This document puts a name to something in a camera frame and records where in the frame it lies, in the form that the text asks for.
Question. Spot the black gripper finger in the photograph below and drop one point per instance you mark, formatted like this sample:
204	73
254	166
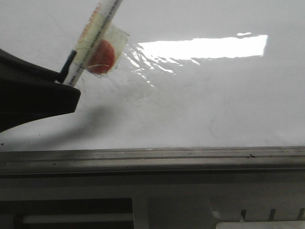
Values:
23	102
31	69

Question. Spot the white whiteboard marker pen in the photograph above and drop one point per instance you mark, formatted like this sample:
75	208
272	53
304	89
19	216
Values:
99	27

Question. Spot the red round magnet taped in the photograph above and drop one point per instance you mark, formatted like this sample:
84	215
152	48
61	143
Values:
103	59

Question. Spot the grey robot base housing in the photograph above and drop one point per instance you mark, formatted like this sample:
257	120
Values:
153	201

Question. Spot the white whiteboard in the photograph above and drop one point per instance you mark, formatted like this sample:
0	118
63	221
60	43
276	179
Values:
194	73

